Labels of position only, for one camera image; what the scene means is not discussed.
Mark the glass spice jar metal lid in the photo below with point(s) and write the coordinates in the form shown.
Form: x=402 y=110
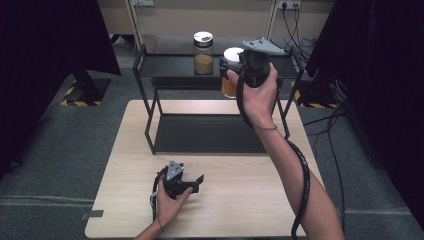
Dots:
x=203 y=56

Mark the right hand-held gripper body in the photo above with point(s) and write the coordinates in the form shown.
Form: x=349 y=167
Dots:
x=256 y=66

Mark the thin wrist band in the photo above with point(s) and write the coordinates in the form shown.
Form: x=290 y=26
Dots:
x=266 y=128

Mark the black metal two-tier rack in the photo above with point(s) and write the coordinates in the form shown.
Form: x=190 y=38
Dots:
x=206 y=133

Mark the person's left hand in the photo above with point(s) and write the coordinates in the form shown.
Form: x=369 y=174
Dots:
x=168 y=208

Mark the grey tape strip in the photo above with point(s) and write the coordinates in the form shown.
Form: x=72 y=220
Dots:
x=92 y=214

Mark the person's right hand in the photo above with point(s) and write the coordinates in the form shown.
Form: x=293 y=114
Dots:
x=260 y=103

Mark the white wall socket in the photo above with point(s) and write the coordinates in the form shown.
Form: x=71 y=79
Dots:
x=143 y=2
x=289 y=4

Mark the black stand base striped tape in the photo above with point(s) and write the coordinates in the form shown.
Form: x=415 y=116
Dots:
x=316 y=96
x=86 y=90

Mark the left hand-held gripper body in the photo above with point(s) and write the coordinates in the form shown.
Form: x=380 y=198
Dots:
x=175 y=181

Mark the dark curtain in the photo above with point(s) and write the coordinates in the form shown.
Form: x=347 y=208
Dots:
x=383 y=66
x=50 y=50

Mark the amber jar with white lid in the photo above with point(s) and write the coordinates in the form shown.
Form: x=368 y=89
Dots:
x=230 y=89

